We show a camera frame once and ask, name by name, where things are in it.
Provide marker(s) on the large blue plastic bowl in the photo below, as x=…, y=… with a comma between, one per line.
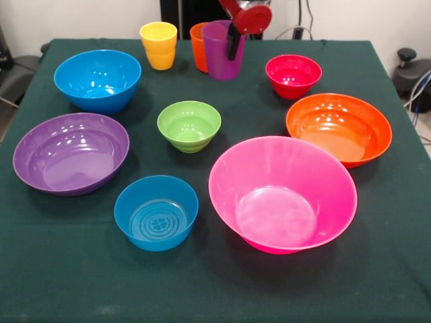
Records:
x=97, y=87

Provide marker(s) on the dark green tablecloth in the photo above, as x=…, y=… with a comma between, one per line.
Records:
x=215, y=286

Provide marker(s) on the red plastic bowl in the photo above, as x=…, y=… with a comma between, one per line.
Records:
x=293, y=80

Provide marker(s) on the small blue plastic bowl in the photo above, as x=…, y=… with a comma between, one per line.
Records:
x=155, y=218

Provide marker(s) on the orange plastic bowl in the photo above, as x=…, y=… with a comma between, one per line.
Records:
x=336, y=131

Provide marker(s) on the purple plastic bowl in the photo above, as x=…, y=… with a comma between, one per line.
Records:
x=67, y=158

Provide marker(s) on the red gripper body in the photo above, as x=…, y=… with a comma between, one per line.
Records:
x=252, y=20

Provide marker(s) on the yellow plastic cup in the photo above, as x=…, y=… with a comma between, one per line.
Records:
x=158, y=50

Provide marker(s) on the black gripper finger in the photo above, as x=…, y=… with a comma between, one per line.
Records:
x=231, y=32
x=234, y=47

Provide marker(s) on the pink plastic bowl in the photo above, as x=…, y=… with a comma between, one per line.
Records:
x=279, y=202

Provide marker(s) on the orange plastic cup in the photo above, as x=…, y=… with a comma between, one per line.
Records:
x=198, y=47

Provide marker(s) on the black chair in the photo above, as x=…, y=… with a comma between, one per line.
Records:
x=17, y=74

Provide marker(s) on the purple plastic cup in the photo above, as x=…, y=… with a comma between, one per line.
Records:
x=219, y=64

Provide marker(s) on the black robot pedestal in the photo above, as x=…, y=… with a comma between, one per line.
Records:
x=198, y=10

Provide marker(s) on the green plastic bowl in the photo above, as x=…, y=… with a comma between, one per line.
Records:
x=188, y=131

